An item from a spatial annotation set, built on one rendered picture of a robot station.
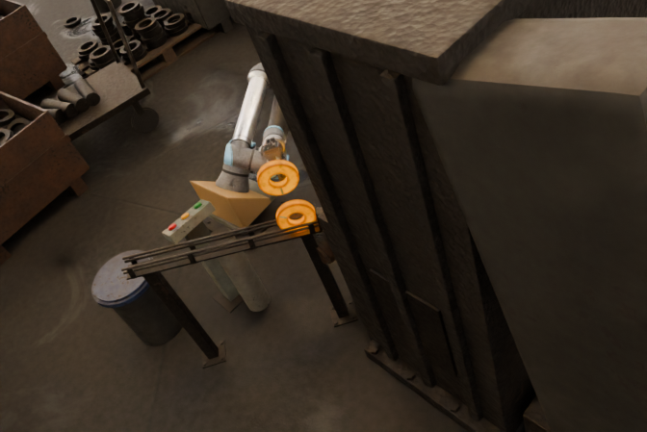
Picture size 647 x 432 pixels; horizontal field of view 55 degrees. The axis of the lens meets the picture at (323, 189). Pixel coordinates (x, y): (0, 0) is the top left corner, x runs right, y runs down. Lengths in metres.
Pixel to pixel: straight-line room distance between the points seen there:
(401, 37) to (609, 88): 0.41
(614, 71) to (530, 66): 0.15
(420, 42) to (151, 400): 2.36
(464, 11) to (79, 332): 2.88
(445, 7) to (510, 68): 0.23
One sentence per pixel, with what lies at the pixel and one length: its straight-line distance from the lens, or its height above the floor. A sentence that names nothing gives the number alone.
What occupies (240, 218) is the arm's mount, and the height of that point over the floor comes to 0.20.
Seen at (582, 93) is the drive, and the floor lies 1.74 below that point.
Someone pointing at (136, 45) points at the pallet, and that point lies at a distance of 5.48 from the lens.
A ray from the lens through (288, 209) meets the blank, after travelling 2.40.
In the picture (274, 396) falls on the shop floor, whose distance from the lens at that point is 2.87.
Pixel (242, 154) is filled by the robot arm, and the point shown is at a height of 0.85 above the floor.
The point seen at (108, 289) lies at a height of 0.43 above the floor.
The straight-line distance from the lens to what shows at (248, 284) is 2.98.
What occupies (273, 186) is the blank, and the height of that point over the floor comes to 0.88.
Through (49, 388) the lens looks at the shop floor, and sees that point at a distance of 3.54.
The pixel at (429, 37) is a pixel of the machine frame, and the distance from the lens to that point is 1.20.
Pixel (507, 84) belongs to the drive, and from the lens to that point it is 1.11.
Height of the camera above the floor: 2.39
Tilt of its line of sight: 42 degrees down
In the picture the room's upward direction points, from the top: 22 degrees counter-clockwise
